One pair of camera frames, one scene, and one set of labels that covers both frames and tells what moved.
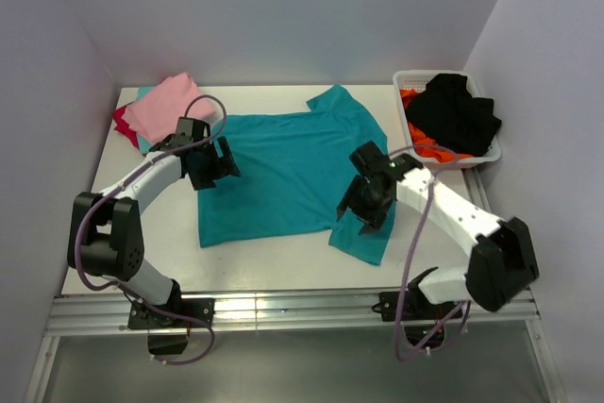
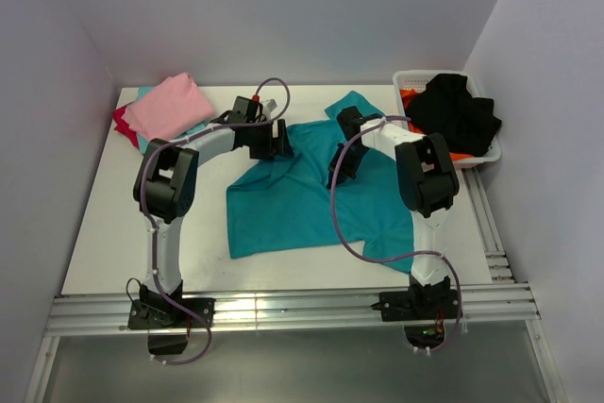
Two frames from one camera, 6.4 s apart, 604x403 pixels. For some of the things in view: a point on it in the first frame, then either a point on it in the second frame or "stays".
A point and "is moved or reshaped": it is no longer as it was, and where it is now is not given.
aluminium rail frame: x=330 y=312 stays
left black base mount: x=142 y=317 stays
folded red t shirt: x=123 y=126 stays
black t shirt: x=447 y=109 stays
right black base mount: x=424 y=321 stays
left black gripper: x=223 y=166 → x=276 y=146
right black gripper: x=375 y=219 → x=346 y=172
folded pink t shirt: x=155 y=115 stays
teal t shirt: x=293 y=171 is moved or reshaped
